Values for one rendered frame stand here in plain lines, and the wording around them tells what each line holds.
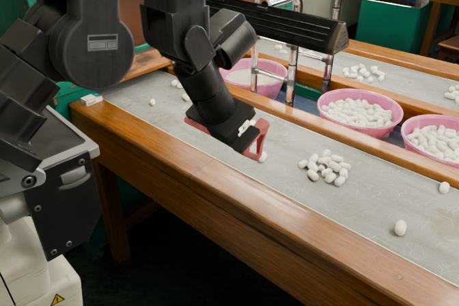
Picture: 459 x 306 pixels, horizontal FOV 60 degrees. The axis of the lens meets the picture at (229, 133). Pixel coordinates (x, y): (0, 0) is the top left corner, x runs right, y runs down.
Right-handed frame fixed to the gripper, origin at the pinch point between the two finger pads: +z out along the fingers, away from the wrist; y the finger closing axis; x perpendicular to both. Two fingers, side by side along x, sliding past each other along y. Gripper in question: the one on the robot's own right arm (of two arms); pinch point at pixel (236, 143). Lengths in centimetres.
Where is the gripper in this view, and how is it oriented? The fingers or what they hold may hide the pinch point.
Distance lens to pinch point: 69.1
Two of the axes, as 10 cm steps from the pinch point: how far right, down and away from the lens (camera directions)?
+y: -7.0, -3.8, 6.1
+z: 3.3, 5.9, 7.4
